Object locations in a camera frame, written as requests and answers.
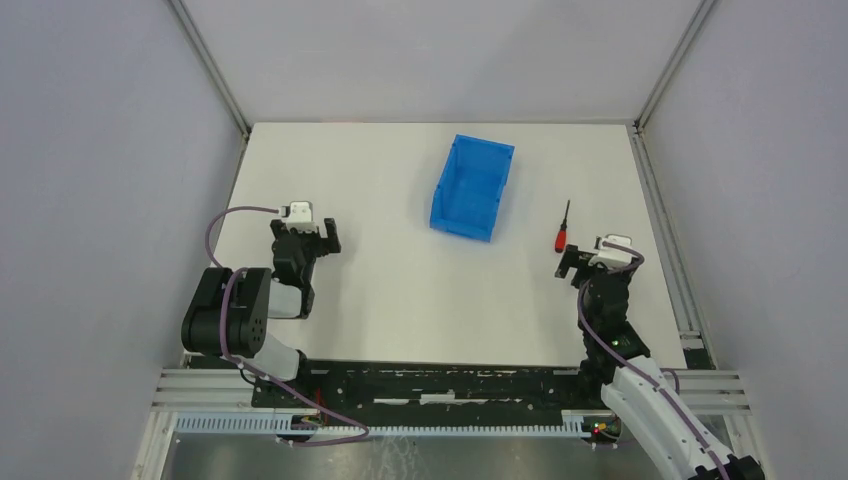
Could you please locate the right corner aluminium post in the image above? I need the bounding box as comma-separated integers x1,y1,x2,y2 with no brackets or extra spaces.
633,0,719,132

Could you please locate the white slotted cable duct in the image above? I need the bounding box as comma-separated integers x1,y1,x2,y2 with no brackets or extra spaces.
174,412,590,439

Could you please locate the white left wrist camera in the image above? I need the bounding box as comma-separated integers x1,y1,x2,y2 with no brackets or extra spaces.
279,201,318,234

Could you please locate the blue plastic storage bin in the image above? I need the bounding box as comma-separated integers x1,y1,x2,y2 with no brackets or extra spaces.
429,134,515,242

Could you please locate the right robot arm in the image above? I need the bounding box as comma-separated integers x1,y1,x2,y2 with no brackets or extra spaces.
555,235,766,479

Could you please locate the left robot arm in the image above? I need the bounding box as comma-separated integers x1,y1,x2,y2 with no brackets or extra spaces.
181,218,341,381

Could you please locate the left corner aluminium post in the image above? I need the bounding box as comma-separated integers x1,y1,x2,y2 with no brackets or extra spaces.
165,0,252,141

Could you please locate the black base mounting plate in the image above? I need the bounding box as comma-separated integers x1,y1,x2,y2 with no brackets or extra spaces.
251,360,606,428

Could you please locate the corner aluminium post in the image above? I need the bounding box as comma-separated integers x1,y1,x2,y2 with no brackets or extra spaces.
165,0,252,141
633,0,719,132

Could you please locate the aluminium right side rail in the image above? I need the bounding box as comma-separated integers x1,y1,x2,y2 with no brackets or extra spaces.
627,121,716,370

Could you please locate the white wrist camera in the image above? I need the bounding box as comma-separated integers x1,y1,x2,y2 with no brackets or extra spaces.
279,201,318,234
588,234,634,269

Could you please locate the red handled screwdriver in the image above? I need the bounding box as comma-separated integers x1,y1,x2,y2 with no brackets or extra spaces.
554,200,571,254

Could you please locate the aluminium front frame rail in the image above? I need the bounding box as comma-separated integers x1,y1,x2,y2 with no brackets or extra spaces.
152,369,752,416

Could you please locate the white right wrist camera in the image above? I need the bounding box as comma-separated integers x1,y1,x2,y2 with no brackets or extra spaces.
588,234,634,269

